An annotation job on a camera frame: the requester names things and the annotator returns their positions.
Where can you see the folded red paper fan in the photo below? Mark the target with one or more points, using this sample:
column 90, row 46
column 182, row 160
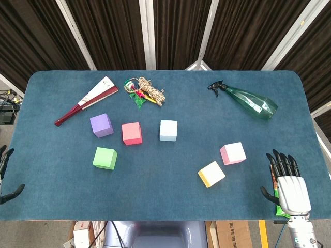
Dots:
column 93, row 98

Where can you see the red foam cube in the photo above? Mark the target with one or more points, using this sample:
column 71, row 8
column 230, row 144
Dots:
column 132, row 133

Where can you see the dark brown curtain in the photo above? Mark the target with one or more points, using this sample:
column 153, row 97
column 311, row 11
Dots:
column 116, row 31

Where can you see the colourful feather toy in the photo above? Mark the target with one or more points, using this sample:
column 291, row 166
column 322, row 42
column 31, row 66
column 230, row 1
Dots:
column 139, row 99

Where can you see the white cardboard box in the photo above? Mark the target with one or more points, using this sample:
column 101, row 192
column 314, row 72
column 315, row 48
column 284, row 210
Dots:
column 81, row 236

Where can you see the light blue foam cube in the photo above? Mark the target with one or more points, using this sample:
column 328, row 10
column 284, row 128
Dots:
column 168, row 130

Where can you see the green foam cube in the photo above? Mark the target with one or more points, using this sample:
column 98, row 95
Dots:
column 104, row 157

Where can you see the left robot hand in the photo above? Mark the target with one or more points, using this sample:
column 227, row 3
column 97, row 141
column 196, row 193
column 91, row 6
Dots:
column 10, row 195

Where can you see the green plastic spray bottle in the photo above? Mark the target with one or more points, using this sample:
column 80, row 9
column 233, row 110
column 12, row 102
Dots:
column 250, row 102

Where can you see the pink foam cube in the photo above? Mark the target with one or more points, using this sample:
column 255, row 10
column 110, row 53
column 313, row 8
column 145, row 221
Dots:
column 234, row 152

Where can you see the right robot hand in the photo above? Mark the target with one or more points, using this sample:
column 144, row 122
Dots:
column 292, row 191

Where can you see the blue felt table cloth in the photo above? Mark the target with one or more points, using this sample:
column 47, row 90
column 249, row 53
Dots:
column 165, row 180

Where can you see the grey-blue robot torso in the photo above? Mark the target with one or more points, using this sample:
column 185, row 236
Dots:
column 160, row 235

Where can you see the brown cardboard box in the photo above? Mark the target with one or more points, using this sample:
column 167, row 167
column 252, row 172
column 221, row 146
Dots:
column 232, row 235

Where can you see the black electronics box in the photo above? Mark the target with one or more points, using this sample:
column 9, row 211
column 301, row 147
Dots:
column 5, row 117

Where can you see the white partition frame post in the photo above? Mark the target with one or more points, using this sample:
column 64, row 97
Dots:
column 75, row 31
column 322, row 108
column 147, row 33
column 10, row 85
column 208, row 25
column 300, row 23

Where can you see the purple foam cube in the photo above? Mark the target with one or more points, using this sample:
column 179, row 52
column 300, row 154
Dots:
column 101, row 125

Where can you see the snack packet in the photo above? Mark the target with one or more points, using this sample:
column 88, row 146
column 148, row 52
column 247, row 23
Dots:
column 280, row 210

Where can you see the yellow foam cube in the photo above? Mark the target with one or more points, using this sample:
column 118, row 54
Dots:
column 212, row 173

